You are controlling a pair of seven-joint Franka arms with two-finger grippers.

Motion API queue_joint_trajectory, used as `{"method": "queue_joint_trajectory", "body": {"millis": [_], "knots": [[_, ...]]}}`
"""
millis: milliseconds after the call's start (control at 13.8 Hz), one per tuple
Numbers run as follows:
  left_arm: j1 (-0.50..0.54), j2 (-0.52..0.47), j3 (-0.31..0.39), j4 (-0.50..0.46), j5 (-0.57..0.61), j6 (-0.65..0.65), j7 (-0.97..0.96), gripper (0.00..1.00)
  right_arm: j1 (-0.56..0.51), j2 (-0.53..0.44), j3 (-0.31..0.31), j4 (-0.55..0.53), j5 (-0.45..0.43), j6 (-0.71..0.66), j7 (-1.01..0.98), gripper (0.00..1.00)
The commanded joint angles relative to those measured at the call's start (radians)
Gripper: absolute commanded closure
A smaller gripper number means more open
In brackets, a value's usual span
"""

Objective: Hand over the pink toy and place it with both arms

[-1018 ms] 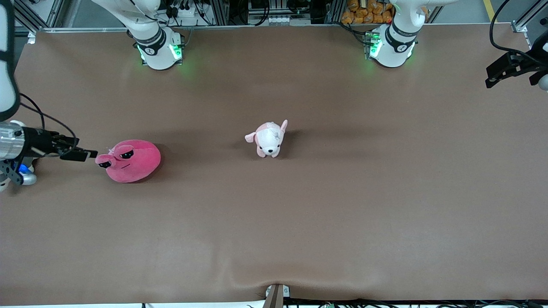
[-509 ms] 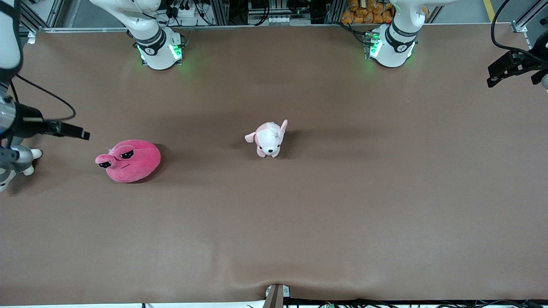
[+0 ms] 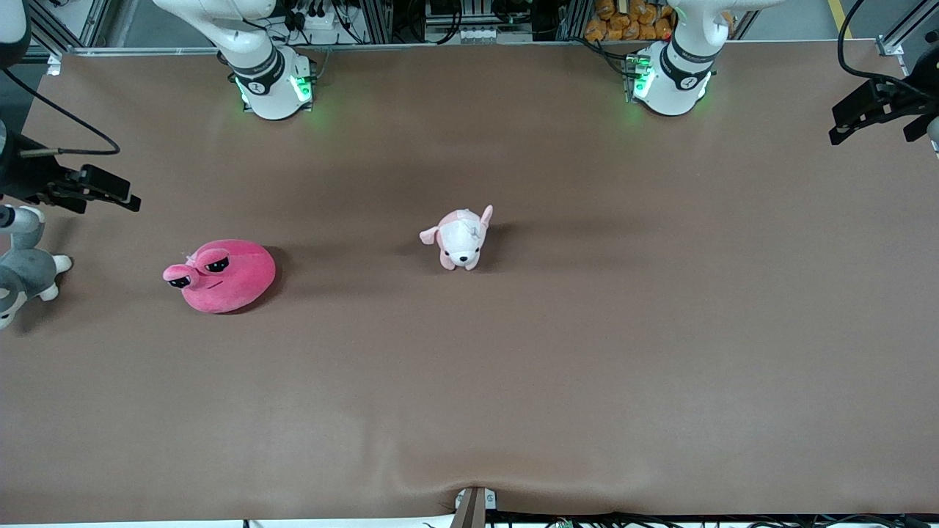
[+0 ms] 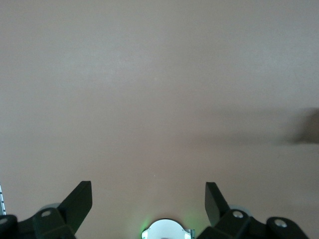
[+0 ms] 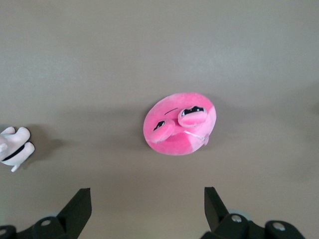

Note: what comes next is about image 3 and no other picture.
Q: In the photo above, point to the grey white plush husky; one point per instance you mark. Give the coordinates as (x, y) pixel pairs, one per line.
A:
(29, 271)

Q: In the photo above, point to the metal table edge bracket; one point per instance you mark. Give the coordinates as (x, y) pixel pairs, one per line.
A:
(473, 510)

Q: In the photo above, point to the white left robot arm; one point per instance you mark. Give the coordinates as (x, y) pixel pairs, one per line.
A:
(675, 81)

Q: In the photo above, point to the white power strip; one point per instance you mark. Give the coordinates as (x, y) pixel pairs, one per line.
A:
(469, 34)

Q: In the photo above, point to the aluminium table edge rail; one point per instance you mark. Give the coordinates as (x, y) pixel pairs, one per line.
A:
(440, 46)

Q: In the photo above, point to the pink round plush toy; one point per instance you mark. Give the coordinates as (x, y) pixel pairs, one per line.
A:
(235, 282)

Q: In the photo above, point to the brown table mat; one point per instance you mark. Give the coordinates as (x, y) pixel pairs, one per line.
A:
(469, 381)

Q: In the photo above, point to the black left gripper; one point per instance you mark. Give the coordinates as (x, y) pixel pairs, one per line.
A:
(912, 103)

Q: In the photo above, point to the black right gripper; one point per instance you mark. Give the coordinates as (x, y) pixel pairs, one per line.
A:
(22, 176)

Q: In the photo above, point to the white pink plush dog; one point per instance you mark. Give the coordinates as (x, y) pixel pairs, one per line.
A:
(462, 238)

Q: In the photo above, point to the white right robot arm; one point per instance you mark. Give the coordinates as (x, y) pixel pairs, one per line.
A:
(264, 88)

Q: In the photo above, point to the aluminium frame profile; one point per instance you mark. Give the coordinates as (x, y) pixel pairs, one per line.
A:
(891, 40)

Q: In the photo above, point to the orange packaged goods pile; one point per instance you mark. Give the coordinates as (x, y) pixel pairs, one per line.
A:
(623, 22)

